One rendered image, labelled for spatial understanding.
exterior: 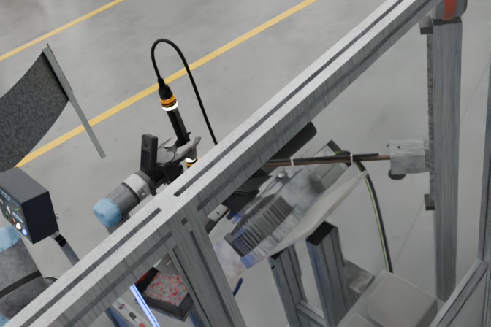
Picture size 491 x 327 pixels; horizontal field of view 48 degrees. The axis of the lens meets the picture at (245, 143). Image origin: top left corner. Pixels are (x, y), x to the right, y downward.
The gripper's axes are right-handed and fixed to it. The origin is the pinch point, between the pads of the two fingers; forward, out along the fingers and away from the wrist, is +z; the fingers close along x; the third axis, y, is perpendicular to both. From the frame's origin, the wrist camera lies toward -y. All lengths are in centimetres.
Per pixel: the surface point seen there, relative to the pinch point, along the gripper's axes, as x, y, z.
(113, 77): -306, 150, 116
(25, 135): -197, 83, 0
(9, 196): -66, 24, -43
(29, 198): -58, 24, -39
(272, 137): 74, -55, -30
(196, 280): 74, -45, -47
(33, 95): -205, 68, 19
